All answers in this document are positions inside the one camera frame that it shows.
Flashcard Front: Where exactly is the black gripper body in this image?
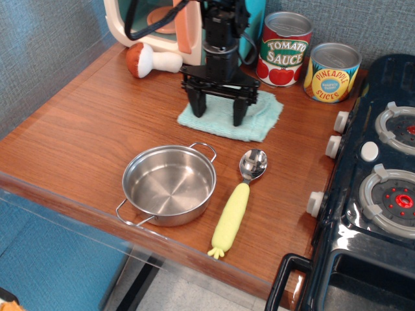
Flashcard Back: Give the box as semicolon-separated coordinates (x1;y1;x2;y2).
180;51;260;106

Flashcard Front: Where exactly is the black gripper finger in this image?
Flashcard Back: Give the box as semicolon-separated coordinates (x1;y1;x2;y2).
187;88;207;118
233;98;248;126

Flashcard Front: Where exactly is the light blue towel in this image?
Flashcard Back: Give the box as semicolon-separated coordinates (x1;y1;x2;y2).
178;91;283;143

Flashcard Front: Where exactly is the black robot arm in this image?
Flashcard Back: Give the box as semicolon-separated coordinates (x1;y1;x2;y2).
180;1;260;126

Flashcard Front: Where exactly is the plush mushroom toy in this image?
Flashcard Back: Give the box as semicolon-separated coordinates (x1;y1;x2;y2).
126;42;183;78

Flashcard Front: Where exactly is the toy microwave teal and cream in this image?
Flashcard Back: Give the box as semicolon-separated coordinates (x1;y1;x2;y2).
104;0;265;65

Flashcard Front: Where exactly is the tomato sauce can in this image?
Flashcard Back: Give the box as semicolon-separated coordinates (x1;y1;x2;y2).
256;12;313;87

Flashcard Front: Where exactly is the stainless steel pan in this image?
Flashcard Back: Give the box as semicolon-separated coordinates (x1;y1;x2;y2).
115;142;217;227

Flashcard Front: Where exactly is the pineapple slices can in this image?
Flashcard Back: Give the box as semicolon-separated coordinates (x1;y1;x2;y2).
303;42;362;103

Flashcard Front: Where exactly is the white stove knob middle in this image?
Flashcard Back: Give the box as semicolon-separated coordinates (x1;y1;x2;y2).
325;135;342;159

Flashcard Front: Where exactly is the white stove knob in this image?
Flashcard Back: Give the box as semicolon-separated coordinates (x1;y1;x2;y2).
333;111;350;133
325;135;342;159
306;191;325;218

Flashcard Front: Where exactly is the white stove knob top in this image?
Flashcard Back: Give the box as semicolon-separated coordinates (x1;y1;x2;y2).
333;111;350;133

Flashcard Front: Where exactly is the white stove knob bottom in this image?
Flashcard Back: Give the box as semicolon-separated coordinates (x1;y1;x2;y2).
306;191;325;218

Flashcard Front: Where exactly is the black toy stove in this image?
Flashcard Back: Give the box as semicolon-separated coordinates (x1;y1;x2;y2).
266;54;414;310

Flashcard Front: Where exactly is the clear acrylic table guard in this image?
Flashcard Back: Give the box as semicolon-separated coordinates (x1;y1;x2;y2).
1;174;265;310

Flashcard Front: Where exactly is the thin black wire loop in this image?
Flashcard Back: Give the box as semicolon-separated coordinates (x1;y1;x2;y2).
238;30;259;66

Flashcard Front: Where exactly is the spoon with yellow handle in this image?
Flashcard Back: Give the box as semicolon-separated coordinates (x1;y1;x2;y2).
207;149;268;260

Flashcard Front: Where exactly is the black braided cable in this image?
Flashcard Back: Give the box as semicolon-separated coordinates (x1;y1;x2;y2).
124;0;192;41

